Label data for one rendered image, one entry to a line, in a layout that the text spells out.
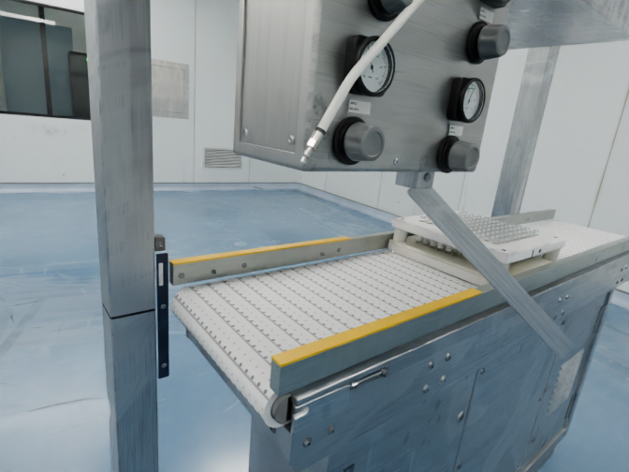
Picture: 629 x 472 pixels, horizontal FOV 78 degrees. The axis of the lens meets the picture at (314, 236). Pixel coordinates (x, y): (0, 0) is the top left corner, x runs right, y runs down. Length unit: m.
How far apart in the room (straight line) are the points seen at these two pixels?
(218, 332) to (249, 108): 0.27
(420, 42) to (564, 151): 3.50
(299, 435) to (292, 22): 0.36
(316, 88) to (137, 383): 0.52
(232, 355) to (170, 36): 5.46
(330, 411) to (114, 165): 0.38
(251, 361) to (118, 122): 0.32
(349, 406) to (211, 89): 5.58
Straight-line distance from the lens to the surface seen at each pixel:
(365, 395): 0.48
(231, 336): 0.47
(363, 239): 0.78
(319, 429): 0.46
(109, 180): 0.54
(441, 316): 0.53
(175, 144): 5.75
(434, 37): 0.35
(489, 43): 0.38
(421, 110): 0.34
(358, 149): 0.27
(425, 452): 0.84
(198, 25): 5.91
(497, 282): 0.50
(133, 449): 0.74
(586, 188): 3.74
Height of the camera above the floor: 1.07
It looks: 16 degrees down
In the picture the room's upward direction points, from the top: 6 degrees clockwise
